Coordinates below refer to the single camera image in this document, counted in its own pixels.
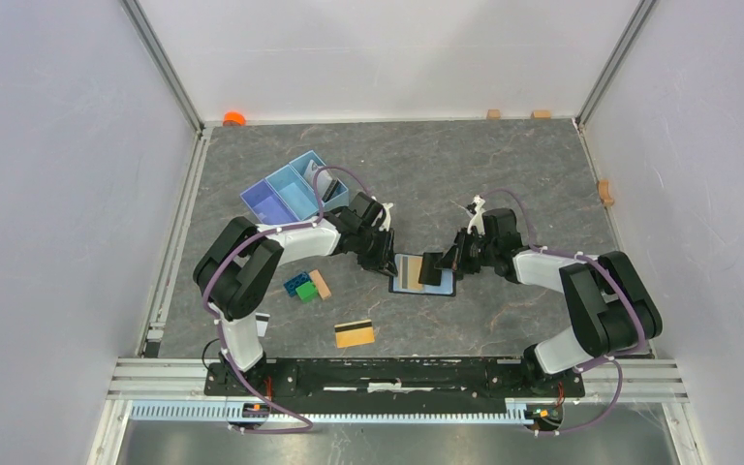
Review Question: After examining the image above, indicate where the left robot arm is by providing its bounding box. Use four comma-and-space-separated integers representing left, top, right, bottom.
193, 192, 397, 395

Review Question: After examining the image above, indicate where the aluminium frame rail left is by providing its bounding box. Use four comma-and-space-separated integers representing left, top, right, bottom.
86, 0, 214, 465

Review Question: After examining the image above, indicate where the wooden arch block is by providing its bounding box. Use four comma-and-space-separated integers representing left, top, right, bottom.
597, 179, 615, 207

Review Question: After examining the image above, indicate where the blue toy brick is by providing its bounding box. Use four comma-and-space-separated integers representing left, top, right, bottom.
283, 272, 311, 297

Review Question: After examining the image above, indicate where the wooden block back right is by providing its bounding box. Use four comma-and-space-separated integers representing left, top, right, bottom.
531, 109, 552, 119

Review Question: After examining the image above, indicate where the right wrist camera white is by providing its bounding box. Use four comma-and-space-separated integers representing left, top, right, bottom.
465, 195, 485, 235

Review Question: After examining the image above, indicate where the light blue bin with cards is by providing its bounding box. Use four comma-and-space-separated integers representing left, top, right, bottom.
289, 150, 349, 219

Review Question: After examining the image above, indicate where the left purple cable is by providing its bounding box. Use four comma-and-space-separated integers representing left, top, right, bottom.
201, 165, 373, 436

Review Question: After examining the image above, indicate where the purple plastic bin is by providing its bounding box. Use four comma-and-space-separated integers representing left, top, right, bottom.
240, 179, 297, 225

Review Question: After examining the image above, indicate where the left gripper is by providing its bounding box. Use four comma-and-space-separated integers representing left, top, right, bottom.
354, 226, 398, 278

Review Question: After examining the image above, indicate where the orange round object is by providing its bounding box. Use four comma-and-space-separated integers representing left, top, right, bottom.
222, 111, 246, 126

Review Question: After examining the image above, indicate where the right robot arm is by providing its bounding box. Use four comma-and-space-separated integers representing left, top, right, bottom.
437, 208, 663, 395

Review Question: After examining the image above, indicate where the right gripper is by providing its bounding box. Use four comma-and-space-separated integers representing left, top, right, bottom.
436, 229, 497, 276

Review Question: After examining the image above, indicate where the dark credit card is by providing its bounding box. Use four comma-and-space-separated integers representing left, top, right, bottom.
418, 252, 444, 286

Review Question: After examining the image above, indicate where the black card holder wallet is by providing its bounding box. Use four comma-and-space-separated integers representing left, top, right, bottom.
388, 254, 456, 296

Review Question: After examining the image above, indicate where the light blue middle bin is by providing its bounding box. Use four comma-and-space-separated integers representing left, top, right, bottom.
265, 165, 318, 223

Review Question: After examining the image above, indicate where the green toy brick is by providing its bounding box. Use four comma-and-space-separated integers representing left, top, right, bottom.
295, 281, 319, 303

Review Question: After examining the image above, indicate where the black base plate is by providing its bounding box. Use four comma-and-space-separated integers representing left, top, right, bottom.
203, 356, 586, 416

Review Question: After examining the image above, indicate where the silver credit card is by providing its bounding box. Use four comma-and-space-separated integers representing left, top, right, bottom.
256, 313, 270, 338

